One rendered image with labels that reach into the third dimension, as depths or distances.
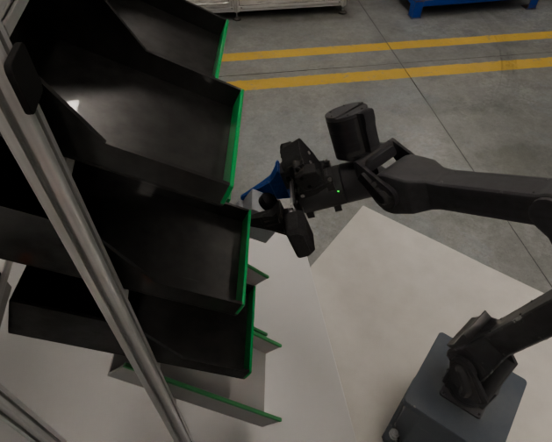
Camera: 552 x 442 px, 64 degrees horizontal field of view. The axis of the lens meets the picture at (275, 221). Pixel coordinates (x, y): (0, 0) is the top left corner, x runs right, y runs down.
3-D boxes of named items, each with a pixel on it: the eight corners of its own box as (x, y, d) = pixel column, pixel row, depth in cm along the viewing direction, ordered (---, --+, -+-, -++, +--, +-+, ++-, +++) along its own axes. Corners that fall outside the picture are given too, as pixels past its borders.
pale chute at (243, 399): (264, 352, 81) (282, 344, 78) (261, 427, 72) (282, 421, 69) (130, 290, 66) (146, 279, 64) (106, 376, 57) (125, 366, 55)
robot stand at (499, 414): (483, 423, 85) (528, 381, 70) (455, 493, 77) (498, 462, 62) (413, 378, 90) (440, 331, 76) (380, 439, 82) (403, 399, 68)
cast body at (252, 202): (265, 223, 72) (288, 196, 68) (265, 244, 69) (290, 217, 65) (218, 205, 69) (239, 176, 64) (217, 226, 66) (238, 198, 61)
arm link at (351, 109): (433, 184, 58) (417, 96, 53) (394, 214, 54) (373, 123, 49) (368, 175, 67) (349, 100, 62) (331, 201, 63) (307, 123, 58)
